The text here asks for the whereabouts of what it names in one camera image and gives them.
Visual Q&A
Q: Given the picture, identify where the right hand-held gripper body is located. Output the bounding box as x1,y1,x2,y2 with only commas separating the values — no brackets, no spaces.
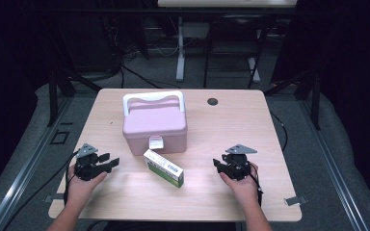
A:
225,143,258,181

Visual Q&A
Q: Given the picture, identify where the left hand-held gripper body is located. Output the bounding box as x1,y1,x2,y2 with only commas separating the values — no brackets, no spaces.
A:
73,142,110,182

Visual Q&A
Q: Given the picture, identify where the green and white medicine box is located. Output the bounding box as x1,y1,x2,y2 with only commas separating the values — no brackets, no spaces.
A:
143,148,185,189

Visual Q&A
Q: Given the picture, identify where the pink storage box with handle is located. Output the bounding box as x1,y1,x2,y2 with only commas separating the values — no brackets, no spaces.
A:
121,90,188,157

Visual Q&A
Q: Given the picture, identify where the person's right hand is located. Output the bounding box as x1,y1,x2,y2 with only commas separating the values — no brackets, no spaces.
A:
220,163,261,206

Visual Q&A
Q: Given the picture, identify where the person's left hand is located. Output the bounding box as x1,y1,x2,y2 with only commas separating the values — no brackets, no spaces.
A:
66,165,108,207

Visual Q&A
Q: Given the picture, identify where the grey metal table clip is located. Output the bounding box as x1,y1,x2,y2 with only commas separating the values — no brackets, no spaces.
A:
283,195,308,207
43,192,66,204

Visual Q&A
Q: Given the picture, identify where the white background desk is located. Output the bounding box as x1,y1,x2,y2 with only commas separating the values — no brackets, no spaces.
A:
157,0,299,85

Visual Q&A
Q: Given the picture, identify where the left hand-held gripper black cable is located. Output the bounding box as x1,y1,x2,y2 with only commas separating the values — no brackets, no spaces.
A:
1,149,80,231

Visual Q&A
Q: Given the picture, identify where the hand-held gripper black cable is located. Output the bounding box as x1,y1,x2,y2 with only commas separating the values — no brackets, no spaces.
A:
250,163,264,207
1,149,80,231

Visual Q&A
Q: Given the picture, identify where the right hand-held gripper black cable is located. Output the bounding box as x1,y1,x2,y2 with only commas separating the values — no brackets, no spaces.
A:
250,163,264,207

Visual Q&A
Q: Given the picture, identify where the thin black cable beside table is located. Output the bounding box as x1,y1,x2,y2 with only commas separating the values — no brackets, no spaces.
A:
269,111,289,152

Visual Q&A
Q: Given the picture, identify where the aluminium floor rail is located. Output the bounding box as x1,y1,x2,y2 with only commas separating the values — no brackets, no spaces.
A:
0,95,75,231
301,99,370,231

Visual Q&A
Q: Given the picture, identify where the black metal frame strut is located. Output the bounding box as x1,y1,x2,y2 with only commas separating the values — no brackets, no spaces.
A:
46,68,103,128
264,69,322,131

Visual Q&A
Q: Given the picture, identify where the black floor cable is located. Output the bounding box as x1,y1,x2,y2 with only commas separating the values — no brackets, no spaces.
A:
119,62,181,90

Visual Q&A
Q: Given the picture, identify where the black metal chair frame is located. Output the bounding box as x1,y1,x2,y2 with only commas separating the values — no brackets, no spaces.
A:
202,13,268,90

